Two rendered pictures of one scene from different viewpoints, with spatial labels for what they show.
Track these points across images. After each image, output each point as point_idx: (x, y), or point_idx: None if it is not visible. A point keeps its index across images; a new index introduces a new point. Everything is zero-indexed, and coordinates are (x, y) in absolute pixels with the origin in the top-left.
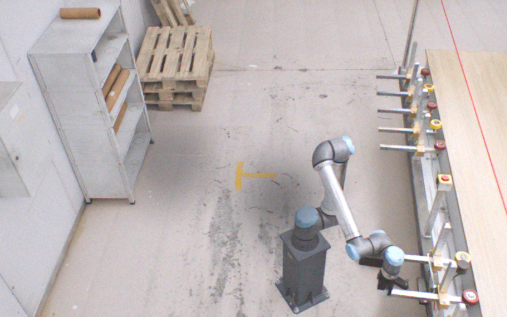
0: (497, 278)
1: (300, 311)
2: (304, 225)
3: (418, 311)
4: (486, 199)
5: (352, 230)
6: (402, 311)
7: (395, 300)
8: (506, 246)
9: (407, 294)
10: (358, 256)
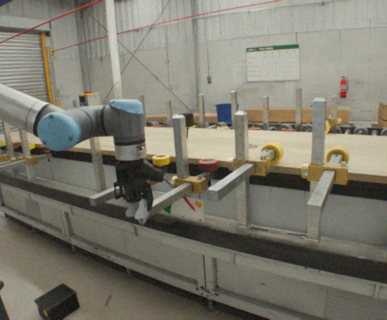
0: (200, 151)
1: None
2: None
3: (148, 305)
4: None
5: (34, 99)
6: (137, 319)
7: (121, 318)
8: (174, 145)
9: (164, 198)
10: (77, 126)
